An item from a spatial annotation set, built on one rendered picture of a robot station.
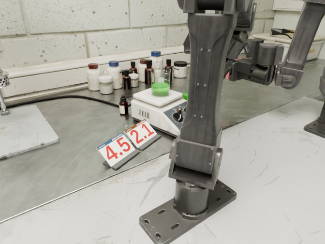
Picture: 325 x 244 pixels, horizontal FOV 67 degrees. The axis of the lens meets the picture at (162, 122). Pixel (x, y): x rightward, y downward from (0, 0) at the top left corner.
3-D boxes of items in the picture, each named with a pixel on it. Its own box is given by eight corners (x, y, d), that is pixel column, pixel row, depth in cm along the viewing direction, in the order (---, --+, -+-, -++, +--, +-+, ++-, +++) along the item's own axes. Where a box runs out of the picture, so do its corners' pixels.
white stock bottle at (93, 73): (105, 87, 110) (103, 63, 105) (96, 91, 105) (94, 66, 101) (94, 85, 113) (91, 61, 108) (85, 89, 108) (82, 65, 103)
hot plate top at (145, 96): (184, 96, 80) (184, 93, 80) (159, 107, 72) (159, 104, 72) (156, 87, 87) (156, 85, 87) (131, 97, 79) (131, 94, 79)
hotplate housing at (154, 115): (203, 124, 80) (205, 101, 76) (178, 140, 71) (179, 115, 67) (152, 106, 93) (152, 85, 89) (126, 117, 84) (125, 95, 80)
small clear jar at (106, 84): (115, 90, 107) (114, 75, 104) (110, 95, 102) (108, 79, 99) (103, 89, 108) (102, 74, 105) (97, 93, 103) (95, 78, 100)
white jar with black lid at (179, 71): (184, 73, 131) (184, 60, 127) (188, 77, 125) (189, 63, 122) (171, 74, 129) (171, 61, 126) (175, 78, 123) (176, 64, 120)
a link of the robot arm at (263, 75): (250, 62, 80) (269, 66, 75) (260, 59, 83) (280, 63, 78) (247, 82, 83) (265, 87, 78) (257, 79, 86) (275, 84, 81)
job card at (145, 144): (161, 136, 73) (161, 124, 71) (142, 150, 66) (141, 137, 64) (144, 130, 76) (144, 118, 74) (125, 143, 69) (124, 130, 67)
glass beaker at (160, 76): (146, 95, 79) (145, 68, 76) (161, 90, 83) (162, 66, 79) (159, 101, 75) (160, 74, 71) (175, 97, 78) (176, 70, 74)
